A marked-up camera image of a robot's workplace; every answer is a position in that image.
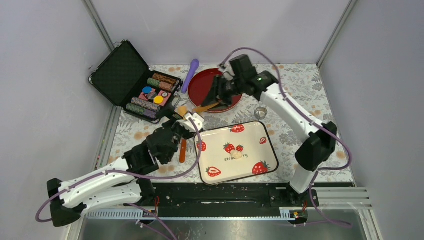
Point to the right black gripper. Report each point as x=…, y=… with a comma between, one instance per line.
x=212, y=95

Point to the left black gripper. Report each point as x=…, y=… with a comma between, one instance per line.
x=181, y=123

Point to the wooden dough roller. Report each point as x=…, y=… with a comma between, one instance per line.
x=183, y=110

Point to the strawberry pattern white tray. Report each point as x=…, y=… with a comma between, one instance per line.
x=216, y=165

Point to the small dough piece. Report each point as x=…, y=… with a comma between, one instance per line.
x=235, y=154

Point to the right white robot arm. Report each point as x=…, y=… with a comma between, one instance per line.
x=317, y=137

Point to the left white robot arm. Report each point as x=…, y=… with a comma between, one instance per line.
x=126, y=180

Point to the round red lacquer plate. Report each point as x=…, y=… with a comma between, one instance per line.
x=199, y=87

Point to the yellow poker chip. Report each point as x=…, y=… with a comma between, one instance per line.
x=158, y=100

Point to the blue poker chip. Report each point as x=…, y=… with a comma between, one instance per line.
x=147, y=90

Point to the black poker chip case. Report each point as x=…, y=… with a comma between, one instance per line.
x=121, y=78

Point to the metal spatula orange handle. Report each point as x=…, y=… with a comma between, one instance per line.
x=183, y=149

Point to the purple silicone handle tool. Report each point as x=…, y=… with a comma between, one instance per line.
x=194, y=65

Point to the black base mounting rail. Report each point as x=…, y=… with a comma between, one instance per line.
x=228, y=200

